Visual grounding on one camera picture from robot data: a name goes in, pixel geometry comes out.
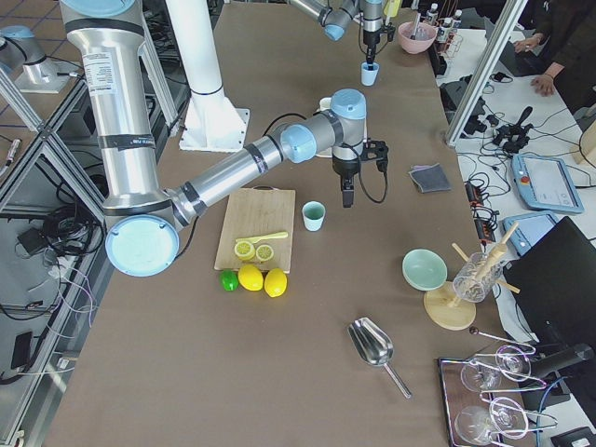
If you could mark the yellow cup on rack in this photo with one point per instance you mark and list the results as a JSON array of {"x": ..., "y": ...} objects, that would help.
[{"x": 392, "y": 8}]

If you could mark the green lime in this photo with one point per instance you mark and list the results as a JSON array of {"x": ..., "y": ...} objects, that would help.
[{"x": 229, "y": 280}]

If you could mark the grey folded cloth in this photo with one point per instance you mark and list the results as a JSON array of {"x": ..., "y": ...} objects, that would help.
[{"x": 429, "y": 178}]

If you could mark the glass cup on stand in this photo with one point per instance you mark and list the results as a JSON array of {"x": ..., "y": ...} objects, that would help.
[{"x": 472, "y": 283}]

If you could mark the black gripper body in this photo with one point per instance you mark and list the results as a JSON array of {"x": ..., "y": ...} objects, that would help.
[
  {"x": 345, "y": 169},
  {"x": 370, "y": 38}
]

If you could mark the lemon slice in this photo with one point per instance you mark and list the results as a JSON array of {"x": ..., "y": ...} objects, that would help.
[
  {"x": 264, "y": 253},
  {"x": 244, "y": 250}
]

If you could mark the green bowl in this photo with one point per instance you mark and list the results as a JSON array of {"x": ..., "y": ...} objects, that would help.
[{"x": 424, "y": 270}]

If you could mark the metal tube in bowl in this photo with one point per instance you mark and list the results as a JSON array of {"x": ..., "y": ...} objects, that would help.
[{"x": 416, "y": 22}]

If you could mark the wooden cutting board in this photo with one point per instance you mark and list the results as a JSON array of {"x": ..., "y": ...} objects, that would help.
[{"x": 252, "y": 213}]

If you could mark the yellow plastic knife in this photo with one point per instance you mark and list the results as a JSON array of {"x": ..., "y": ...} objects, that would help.
[{"x": 271, "y": 236}]

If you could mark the aluminium frame post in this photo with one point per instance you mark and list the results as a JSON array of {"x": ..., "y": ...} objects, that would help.
[{"x": 495, "y": 45}]

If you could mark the whole lemon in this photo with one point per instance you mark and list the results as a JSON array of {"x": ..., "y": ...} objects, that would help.
[
  {"x": 275, "y": 283},
  {"x": 250, "y": 277}
]

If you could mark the person at desk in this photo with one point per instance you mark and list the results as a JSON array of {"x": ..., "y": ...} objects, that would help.
[{"x": 566, "y": 33}]

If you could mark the wooden cup tree stand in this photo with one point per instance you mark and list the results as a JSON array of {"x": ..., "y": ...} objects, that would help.
[{"x": 453, "y": 313}]

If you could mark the green cup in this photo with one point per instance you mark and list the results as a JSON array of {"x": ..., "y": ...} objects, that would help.
[{"x": 313, "y": 215}]

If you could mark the metal scoop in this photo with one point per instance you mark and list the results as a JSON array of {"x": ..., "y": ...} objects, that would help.
[{"x": 376, "y": 348}]

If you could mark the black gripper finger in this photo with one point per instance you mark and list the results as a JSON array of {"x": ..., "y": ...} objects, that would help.
[
  {"x": 370, "y": 57},
  {"x": 348, "y": 192}
]

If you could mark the pink bowl with ice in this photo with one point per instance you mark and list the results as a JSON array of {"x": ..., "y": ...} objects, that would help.
[{"x": 425, "y": 36}]

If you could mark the cream cup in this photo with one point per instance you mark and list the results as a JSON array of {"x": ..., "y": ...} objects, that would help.
[{"x": 324, "y": 104}]

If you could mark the blue teach pendant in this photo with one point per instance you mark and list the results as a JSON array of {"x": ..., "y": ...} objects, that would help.
[
  {"x": 531, "y": 228},
  {"x": 544, "y": 183}
]

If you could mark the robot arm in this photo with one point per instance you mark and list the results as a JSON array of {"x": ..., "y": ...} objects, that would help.
[
  {"x": 335, "y": 21},
  {"x": 148, "y": 205}
]

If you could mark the blue cup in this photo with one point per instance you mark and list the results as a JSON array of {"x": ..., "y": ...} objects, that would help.
[{"x": 369, "y": 73}]

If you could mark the cream rabbit tray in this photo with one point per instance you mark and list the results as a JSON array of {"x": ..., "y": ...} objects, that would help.
[{"x": 327, "y": 153}]

